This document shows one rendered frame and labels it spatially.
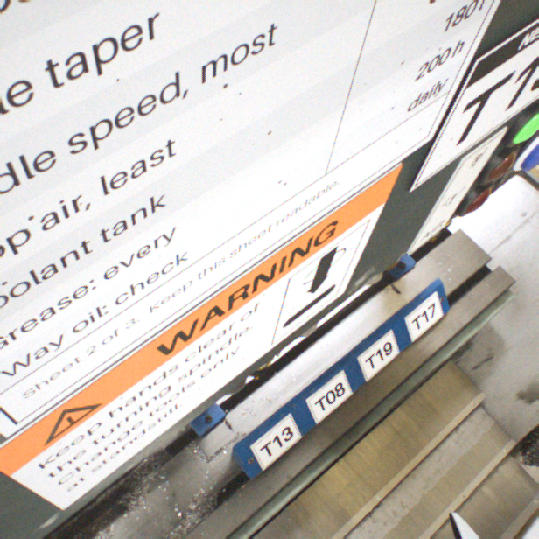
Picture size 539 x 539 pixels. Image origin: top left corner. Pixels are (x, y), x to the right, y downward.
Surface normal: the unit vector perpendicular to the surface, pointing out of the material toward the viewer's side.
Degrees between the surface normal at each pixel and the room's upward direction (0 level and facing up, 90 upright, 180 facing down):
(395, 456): 8
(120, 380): 90
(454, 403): 7
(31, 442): 90
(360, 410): 0
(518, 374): 24
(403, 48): 90
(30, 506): 90
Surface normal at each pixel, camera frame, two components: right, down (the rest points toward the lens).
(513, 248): -0.22, -0.20
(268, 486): 0.10, -0.46
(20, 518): 0.64, 0.71
